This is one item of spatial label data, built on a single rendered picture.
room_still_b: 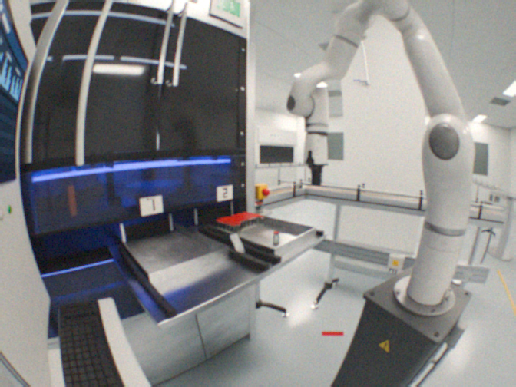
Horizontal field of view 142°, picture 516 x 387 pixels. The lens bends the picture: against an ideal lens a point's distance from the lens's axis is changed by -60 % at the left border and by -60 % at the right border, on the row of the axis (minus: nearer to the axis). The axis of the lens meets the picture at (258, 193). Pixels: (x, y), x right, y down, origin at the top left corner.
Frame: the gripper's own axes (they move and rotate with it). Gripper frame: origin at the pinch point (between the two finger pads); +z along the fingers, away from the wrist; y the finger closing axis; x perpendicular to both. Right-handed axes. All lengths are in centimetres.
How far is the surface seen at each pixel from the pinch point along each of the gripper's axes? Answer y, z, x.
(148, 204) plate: 41, 8, -40
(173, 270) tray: 47, 20, -14
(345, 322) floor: -62, 110, 6
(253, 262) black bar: 27.6, 20.6, -4.1
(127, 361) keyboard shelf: 69, 30, -1
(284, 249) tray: 15.1, 20.5, -2.2
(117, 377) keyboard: 73, 28, 3
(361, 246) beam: -85, 55, 1
